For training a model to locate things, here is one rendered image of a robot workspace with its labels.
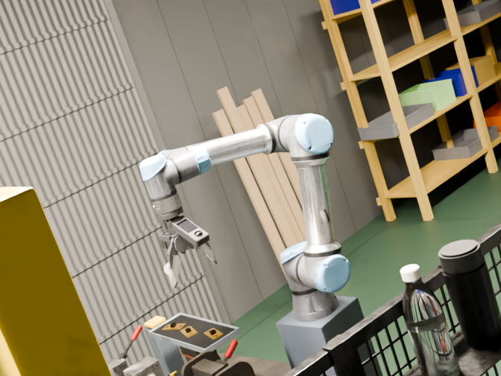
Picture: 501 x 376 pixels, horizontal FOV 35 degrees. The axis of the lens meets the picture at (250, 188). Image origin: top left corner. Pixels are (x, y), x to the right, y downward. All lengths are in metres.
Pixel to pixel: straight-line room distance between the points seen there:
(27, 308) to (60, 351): 0.06
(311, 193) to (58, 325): 1.52
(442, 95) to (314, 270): 4.51
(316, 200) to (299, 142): 0.18
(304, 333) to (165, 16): 3.39
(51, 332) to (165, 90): 4.56
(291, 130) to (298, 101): 3.95
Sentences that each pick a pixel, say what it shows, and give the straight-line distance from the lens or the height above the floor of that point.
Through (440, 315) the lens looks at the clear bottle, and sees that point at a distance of 1.33.
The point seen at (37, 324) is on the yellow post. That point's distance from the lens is 0.94.
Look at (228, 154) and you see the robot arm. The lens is 2.37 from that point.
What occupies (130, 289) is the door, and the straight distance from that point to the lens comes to 5.13.
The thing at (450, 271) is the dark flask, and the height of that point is 1.58.
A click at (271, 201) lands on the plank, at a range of 5.41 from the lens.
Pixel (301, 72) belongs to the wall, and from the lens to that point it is 6.38.
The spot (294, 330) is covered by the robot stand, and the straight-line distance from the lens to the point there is 2.60.
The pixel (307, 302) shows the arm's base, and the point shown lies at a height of 1.16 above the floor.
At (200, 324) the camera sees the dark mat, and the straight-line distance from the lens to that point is 2.68.
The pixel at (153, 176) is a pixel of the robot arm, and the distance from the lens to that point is 2.14.
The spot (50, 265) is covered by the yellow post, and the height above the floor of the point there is 1.91.
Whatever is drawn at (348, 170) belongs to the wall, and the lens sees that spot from 6.68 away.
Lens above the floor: 2.12
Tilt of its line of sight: 13 degrees down
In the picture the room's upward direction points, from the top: 19 degrees counter-clockwise
